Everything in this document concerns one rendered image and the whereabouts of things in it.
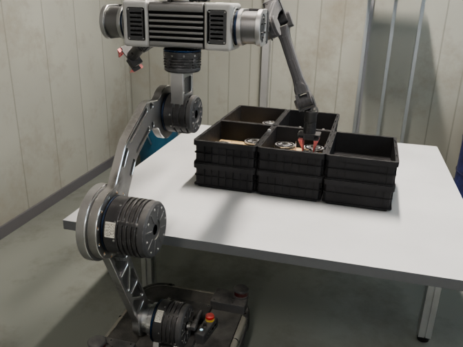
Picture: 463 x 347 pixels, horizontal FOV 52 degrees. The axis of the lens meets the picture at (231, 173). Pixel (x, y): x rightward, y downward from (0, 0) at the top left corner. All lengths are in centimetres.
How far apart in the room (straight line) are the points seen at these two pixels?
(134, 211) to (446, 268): 106
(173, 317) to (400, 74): 313
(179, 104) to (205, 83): 288
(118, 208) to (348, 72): 324
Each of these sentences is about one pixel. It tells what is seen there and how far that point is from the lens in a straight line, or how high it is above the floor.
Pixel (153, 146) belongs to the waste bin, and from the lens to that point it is 434.
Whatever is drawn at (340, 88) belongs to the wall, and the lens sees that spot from 440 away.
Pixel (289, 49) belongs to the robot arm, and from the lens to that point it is 221.
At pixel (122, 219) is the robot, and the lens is 142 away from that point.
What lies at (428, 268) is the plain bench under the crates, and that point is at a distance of 178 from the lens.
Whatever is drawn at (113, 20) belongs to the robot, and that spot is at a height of 146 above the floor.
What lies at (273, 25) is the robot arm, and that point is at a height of 145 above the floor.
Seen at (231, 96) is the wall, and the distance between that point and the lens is 457.
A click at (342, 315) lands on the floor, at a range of 266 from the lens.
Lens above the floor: 155
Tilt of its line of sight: 20 degrees down
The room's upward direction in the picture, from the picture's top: 2 degrees clockwise
